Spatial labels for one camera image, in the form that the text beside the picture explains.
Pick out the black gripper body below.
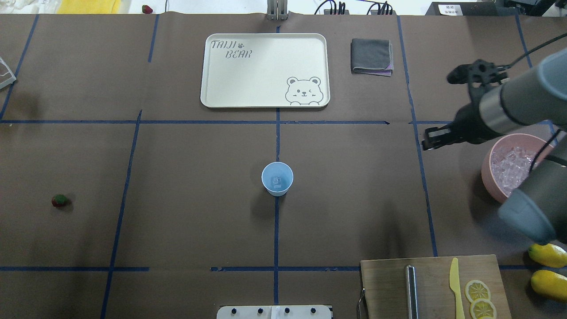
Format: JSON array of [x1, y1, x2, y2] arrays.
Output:
[[450, 103, 490, 144]]

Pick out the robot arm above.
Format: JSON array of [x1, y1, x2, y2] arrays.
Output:
[[421, 49, 566, 245]]

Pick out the pile of clear ice cubes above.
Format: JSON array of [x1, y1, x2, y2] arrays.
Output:
[[489, 147, 537, 197]]

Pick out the light blue plastic cup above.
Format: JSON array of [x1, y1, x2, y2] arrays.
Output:
[[261, 161, 294, 197]]

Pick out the clear ice cube in cup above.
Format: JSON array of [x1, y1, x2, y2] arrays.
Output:
[[271, 176, 283, 189]]

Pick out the clear cup rack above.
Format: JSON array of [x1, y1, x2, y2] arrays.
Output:
[[0, 57, 16, 89]]

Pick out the pink bowl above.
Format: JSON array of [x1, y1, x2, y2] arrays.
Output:
[[481, 133, 554, 203]]

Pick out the grey folded cloth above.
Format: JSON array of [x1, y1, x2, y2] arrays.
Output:
[[350, 38, 394, 77]]

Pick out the black label box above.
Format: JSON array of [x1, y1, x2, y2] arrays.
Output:
[[424, 1, 502, 16]]

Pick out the yellow plastic knife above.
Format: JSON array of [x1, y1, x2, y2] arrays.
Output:
[[448, 258, 465, 319]]

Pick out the steel muddler black tip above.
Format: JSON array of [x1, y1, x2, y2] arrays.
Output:
[[405, 265, 419, 319]]

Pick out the yellow lemon upper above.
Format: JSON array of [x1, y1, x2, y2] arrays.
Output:
[[527, 244, 567, 268]]

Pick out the yellow lemon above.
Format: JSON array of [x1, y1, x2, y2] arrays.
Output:
[[527, 244, 567, 268], [530, 270, 567, 303]]

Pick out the lemon slice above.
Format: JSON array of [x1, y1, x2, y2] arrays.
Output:
[[469, 299, 497, 319], [464, 280, 492, 303]]

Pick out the wooden cutting board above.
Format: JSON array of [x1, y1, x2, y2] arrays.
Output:
[[361, 255, 512, 319]]

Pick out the yellow lemon lower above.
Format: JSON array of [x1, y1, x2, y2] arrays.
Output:
[[530, 270, 567, 303]]

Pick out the cream bear serving tray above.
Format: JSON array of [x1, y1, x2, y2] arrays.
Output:
[[200, 33, 330, 109]]

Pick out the red strawberry on desk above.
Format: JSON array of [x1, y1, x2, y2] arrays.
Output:
[[141, 4, 154, 14]]

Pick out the red strawberry on table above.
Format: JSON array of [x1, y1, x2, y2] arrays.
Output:
[[51, 194, 70, 207]]

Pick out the yellow cloth on desk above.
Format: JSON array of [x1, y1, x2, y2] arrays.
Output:
[[56, 0, 122, 14]]

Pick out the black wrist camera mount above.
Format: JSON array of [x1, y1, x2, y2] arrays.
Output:
[[446, 60, 511, 105]]

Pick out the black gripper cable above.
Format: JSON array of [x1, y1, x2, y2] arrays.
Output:
[[501, 32, 567, 71]]

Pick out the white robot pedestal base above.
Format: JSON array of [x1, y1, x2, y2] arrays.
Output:
[[216, 304, 334, 319]]

